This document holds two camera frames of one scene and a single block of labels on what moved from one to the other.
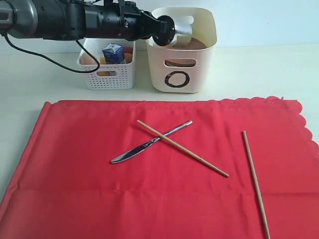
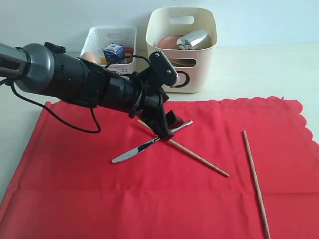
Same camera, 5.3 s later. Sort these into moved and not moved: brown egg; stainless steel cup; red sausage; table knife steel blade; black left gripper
Moved: black left gripper; stainless steel cup
Not moved: table knife steel blade; brown egg; red sausage
